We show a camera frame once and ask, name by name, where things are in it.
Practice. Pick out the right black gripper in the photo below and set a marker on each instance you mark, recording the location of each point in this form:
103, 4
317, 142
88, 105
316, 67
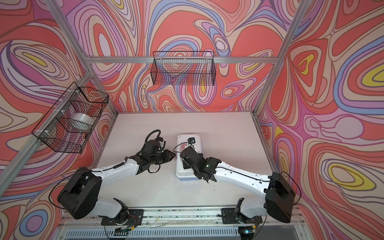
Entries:
185, 164

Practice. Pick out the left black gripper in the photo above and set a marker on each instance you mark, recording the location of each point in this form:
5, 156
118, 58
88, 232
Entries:
167, 154

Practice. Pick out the white blue plastic tool box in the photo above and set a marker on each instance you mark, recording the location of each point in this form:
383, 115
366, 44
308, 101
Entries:
184, 173

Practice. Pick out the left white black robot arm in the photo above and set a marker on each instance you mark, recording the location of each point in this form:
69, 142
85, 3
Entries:
80, 196

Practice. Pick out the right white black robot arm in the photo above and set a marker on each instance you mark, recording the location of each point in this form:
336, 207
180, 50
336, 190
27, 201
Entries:
274, 195

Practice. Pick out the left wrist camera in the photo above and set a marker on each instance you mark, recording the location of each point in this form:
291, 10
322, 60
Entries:
161, 140

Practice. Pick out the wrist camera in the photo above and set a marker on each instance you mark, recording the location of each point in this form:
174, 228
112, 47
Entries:
161, 140
191, 141

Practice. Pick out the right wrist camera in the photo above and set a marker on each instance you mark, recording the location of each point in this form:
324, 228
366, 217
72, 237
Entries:
191, 141

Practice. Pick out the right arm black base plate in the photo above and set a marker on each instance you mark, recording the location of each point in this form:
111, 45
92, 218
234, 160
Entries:
230, 216

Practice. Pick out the aluminium mounting rail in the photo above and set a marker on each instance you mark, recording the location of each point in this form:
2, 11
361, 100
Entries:
199, 216

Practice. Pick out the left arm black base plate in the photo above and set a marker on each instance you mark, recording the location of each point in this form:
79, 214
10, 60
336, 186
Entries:
129, 217

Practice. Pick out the black wire basket back wall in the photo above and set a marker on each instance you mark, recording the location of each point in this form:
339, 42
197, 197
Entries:
183, 68

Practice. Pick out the black wire basket wall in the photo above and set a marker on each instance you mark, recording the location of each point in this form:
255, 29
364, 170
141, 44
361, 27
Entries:
183, 68
62, 134

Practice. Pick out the grey duct tape roll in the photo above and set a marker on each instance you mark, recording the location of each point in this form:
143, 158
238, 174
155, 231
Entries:
83, 118

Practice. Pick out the black wire basket left wall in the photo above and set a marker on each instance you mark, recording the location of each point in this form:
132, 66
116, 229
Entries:
62, 134

